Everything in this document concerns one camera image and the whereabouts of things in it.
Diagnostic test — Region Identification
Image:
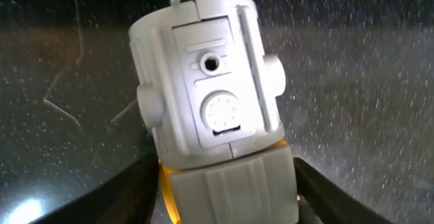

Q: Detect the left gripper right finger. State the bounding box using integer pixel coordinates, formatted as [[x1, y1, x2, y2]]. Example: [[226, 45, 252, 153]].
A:
[[293, 157, 395, 224]]

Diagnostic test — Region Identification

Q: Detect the grey and yellow toy truck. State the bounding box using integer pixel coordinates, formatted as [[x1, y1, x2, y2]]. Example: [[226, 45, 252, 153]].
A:
[[127, 0, 301, 224]]

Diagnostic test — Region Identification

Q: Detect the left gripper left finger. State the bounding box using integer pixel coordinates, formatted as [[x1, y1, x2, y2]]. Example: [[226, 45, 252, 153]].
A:
[[29, 153, 160, 224]]

